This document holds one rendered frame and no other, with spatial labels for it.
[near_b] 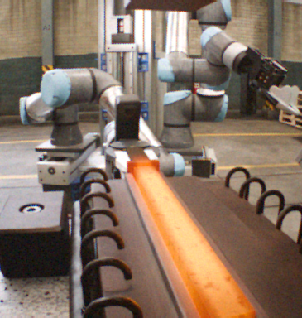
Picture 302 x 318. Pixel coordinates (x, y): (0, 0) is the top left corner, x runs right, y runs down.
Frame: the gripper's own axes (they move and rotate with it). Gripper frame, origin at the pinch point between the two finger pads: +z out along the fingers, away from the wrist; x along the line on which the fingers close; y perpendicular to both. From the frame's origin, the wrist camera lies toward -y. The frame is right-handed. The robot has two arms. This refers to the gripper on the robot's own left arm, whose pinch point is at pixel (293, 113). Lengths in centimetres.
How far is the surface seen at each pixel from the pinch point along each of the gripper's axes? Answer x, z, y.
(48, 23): 165, -612, -228
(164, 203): -52, 16, 4
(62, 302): -64, 19, -5
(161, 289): -60, 25, 8
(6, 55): 90, -650, -317
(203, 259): -57, 25, 9
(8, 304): -70, 17, -6
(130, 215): -55, 14, 2
